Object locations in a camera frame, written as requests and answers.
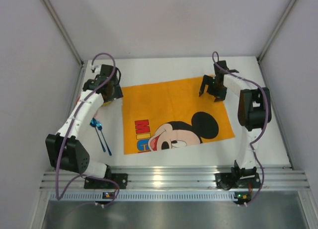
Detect orange Mickey Mouse placemat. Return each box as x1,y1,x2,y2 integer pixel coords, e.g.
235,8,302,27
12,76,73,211
122,77,235,154

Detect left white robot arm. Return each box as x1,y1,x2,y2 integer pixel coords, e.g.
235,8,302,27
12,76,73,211
45,64,119,178

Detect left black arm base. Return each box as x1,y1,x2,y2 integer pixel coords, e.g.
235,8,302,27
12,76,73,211
84,173,128,189

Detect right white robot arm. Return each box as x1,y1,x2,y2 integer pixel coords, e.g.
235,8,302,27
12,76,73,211
199,61,271,172

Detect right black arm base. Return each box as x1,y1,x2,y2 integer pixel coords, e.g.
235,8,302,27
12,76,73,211
215,162,261,191

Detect yellow round woven coaster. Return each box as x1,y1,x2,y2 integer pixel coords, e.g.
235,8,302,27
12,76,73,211
102,100,113,106

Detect blue metallic fork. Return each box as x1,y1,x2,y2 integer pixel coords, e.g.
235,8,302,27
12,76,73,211
96,120,112,156

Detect blue metallic spoon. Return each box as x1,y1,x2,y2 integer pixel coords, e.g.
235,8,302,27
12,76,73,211
90,118,106,153

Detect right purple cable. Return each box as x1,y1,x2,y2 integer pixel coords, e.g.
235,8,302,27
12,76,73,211
212,51,271,207

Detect purple cable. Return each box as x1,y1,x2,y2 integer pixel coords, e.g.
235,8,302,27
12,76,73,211
212,51,271,207
55,52,120,208

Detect left aluminium frame post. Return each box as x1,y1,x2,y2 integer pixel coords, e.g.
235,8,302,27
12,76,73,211
40,0,84,66

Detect aluminium frame post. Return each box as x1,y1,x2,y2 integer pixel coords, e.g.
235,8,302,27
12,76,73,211
256,0,299,64
40,0,84,66

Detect aluminium mounting rail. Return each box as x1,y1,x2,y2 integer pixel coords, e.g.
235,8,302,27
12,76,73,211
39,165,311,191

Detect perforated metal cable tray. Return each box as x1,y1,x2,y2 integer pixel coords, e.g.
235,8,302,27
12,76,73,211
62,191,250,202

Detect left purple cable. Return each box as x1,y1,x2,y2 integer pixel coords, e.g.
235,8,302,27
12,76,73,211
55,52,120,208

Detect right aluminium frame post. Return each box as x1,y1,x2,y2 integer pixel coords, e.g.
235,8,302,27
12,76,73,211
256,0,299,64

